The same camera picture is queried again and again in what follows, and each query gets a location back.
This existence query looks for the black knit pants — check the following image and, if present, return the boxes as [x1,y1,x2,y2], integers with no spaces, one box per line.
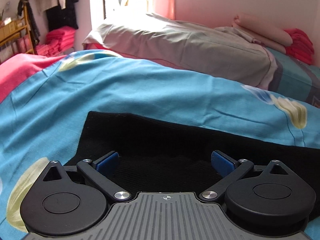
[63,110,320,223]

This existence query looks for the blue floral bed sheet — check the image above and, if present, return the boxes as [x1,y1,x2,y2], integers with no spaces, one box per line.
[1,50,319,239]

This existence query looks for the striped teal folded quilt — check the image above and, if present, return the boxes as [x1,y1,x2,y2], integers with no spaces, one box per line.
[268,48,320,108]

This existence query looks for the grey pillow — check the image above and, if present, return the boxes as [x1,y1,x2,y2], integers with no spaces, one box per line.
[82,14,278,89]

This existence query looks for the folded red clothes stack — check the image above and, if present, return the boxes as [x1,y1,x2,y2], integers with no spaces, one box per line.
[285,28,315,65]

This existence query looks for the folded pink blanket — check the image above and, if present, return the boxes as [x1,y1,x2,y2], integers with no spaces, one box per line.
[233,13,293,47]

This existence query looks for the pink red clothes pile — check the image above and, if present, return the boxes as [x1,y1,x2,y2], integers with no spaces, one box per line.
[35,26,76,57]

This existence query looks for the wooden shelf rack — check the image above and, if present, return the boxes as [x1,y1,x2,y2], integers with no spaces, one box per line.
[1,2,35,63]

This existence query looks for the hanging clothes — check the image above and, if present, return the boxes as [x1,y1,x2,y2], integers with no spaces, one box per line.
[17,0,79,32]

